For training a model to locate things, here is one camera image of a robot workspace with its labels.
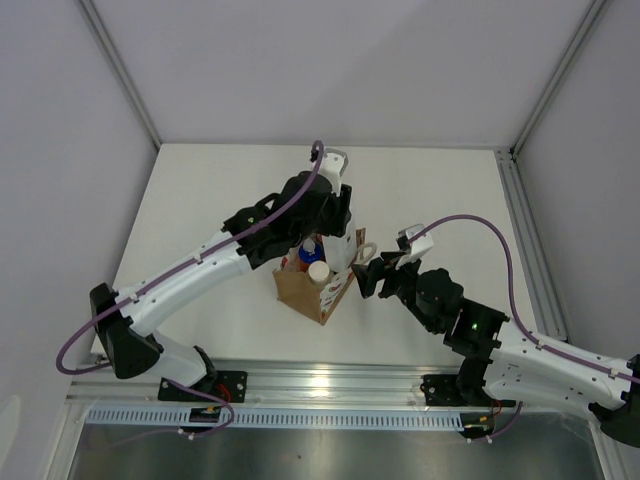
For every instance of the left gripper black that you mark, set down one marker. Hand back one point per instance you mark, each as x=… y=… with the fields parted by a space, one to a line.
x=340 y=213

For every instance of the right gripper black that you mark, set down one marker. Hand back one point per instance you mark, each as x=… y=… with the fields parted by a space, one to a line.
x=377 y=270

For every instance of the orange pump bottle blue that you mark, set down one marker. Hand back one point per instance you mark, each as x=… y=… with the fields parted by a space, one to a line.
x=309 y=252

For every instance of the pale green bottle white cap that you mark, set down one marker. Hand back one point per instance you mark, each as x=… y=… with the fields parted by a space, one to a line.
x=319 y=273

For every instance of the burlap watermelon canvas bag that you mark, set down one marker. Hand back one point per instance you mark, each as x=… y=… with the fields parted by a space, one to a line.
x=295 y=290

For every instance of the clear bottle black cap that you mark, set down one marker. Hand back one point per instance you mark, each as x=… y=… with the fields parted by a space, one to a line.
x=340 y=251

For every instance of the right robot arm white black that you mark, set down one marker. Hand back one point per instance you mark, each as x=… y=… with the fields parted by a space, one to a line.
x=505 y=361

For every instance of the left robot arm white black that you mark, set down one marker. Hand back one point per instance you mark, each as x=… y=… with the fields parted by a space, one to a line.
x=129 y=318

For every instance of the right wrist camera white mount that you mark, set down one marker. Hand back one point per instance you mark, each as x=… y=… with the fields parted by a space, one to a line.
x=414 y=242

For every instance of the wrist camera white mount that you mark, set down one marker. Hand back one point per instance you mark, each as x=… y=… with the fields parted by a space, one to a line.
x=414 y=242
x=333 y=166

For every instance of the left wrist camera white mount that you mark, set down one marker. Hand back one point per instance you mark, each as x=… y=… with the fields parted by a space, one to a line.
x=333 y=166

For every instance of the aluminium mounting rail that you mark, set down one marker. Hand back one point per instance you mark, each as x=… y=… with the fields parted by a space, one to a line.
x=282 y=384

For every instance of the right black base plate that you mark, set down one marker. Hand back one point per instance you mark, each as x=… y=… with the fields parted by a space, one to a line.
x=440 y=390

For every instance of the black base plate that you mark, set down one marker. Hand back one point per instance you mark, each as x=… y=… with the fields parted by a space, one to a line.
x=440 y=390
x=230 y=386

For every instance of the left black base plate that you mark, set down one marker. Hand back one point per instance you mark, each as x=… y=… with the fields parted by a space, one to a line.
x=230 y=386

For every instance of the white slotted cable duct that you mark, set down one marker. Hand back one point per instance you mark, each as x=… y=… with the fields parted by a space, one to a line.
x=163 y=416

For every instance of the left aluminium frame post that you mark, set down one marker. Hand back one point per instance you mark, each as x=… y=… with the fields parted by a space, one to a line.
x=103 y=39

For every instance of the aluminium frame post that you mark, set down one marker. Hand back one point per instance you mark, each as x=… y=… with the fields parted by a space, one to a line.
x=570 y=54
x=103 y=39

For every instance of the right aluminium frame post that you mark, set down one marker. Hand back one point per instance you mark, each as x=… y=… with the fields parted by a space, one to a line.
x=570 y=54

